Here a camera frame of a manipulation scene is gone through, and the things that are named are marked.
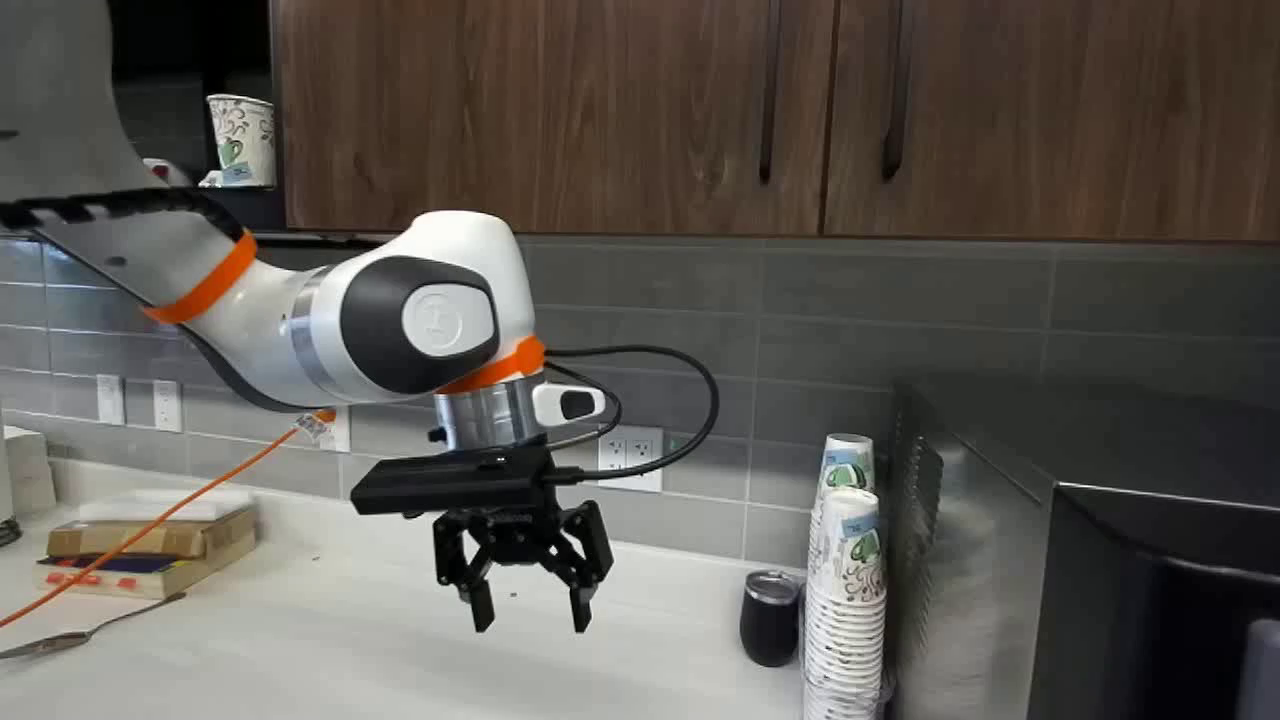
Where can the black tumbler cup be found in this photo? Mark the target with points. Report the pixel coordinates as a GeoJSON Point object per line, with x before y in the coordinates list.
{"type": "Point", "coordinates": [770, 619]}

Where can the front paper cup stack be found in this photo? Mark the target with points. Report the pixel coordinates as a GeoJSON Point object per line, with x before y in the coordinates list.
{"type": "Point", "coordinates": [846, 609]}

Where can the upper cardboard box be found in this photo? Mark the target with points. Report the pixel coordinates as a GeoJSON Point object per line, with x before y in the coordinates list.
{"type": "Point", "coordinates": [144, 527]}

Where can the paper cup stack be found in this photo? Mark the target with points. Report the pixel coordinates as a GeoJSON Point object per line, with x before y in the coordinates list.
{"type": "Point", "coordinates": [846, 463]}
{"type": "Point", "coordinates": [846, 609]}

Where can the white wall outlet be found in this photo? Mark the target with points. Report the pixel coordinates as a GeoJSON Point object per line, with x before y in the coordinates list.
{"type": "Point", "coordinates": [628, 456]}

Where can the cardboard box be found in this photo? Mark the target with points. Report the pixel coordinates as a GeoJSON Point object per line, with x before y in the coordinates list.
{"type": "Point", "coordinates": [141, 578]}
{"type": "Point", "coordinates": [144, 527]}

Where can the stainless steel appliance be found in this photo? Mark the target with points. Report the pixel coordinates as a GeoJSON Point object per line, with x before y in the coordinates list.
{"type": "Point", "coordinates": [1080, 555]}

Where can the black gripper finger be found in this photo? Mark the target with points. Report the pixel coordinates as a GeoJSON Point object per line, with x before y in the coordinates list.
{"type": "Point", "coordinates": [463, 572]}
{"type": "Point", "coordinates": [580, 558]}

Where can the black door handle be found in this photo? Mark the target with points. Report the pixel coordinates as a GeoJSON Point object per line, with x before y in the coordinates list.
{"type": "Point", "coordinates": [897, 92]}
{"type": "Point", "coordinates": [770, 87]}

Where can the wooden cabinet door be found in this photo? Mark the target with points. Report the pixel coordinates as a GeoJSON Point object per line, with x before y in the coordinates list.
{"type": "Point", "coordinates": [548, 115]}
{"type": "Point", "coordinates": [1063, 122]}

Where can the rear paper cup stack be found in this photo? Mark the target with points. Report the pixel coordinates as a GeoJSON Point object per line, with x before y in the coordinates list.
{"type": "Point", "coordinates": [846, 463]}

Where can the lower cardboard box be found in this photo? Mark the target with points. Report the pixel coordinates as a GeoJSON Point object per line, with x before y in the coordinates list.
{"type": "Point", "coordinates": [141, 578]}

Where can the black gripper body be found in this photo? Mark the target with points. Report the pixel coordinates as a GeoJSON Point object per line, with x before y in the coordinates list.
{"type": "Point", "coordinates": [543, 535]}

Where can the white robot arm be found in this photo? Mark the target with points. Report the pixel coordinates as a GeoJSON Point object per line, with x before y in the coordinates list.
{"type": "Point", "coordinates": [439, 315]}

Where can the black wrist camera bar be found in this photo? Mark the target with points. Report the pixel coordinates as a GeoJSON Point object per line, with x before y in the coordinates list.
{"type": "Point", "coordinates": [455, 482]}

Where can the white light switch plate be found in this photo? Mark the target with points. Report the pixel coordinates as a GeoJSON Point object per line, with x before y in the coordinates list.
{"type": "Point", "coordinates": [109, 399]}

